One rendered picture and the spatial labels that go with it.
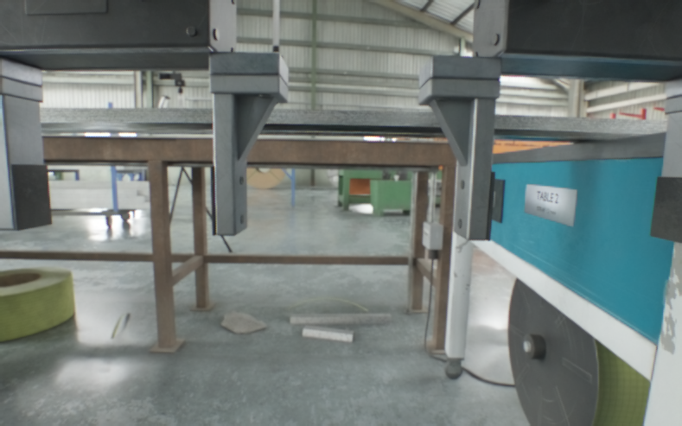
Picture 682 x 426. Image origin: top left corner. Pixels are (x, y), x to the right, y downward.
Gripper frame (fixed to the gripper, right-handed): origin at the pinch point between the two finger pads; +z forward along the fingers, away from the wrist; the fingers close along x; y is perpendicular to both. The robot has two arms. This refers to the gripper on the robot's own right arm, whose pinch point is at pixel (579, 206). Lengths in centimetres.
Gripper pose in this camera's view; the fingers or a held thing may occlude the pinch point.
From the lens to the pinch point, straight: 25.7
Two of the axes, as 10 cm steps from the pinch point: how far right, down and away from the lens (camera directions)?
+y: -0.1, 1.3, -9.9
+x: 10.0, 0.2, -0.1
